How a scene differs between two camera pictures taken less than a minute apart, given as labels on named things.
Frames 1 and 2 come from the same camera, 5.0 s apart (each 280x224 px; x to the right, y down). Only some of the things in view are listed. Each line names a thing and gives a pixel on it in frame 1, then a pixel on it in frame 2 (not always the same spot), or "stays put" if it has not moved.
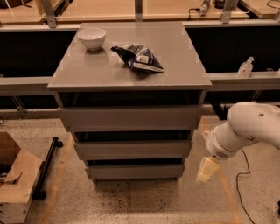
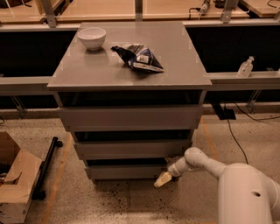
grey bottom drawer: [135, 171] stays put
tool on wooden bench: [203, 9] stays put
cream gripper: [216, 147] → [174, 170]
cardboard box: [15, 193] stays put
